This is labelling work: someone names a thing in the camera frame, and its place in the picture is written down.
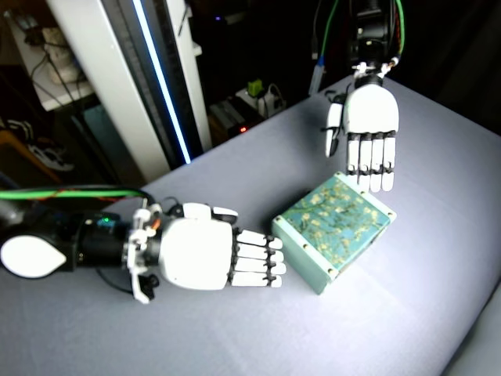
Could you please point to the black device with red light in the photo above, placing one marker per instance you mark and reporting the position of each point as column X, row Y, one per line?
column 231, row 117

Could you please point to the yellow-green plug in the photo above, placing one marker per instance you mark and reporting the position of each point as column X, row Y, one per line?
column 255, row 87

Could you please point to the white cluttered shelf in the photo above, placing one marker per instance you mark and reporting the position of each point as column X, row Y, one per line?
column 58, row 98

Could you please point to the white column with blue light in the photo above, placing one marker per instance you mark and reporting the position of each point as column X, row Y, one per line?
column 102, row 78

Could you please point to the black and white patterned object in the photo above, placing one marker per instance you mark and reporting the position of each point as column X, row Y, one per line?
column 51, row 156

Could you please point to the orange wooden frame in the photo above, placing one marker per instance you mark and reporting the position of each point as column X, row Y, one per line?
column 15, row 143

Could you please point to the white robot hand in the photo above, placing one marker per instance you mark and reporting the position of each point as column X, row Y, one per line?
column 372, row 109
column 195, row 250

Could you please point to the white power strip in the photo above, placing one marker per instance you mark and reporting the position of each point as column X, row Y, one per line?
column 268, row 101

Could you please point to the grey table cloth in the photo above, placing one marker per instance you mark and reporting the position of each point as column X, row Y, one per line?
column 235, row 333

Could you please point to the teal floral box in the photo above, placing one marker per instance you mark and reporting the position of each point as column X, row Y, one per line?
column 336, row 219

